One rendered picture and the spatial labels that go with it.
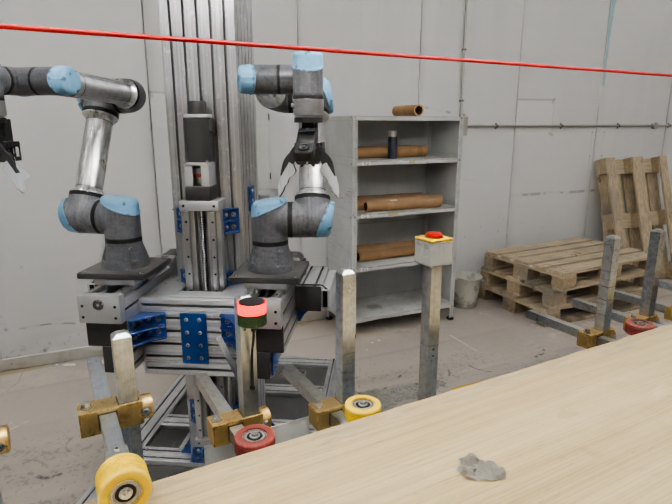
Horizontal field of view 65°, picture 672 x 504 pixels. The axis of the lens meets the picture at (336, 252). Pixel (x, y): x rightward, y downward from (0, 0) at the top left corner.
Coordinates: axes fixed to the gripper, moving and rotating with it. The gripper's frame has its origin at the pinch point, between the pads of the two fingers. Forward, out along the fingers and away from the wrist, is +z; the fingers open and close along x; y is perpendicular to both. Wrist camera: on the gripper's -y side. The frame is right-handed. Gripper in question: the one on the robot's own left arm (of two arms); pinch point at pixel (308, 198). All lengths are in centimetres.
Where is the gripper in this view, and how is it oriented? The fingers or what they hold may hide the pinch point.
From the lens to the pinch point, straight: 135.3
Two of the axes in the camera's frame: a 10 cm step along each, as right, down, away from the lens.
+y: 0.9, -2.3, 9.7
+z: 0.0, 9.7, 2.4
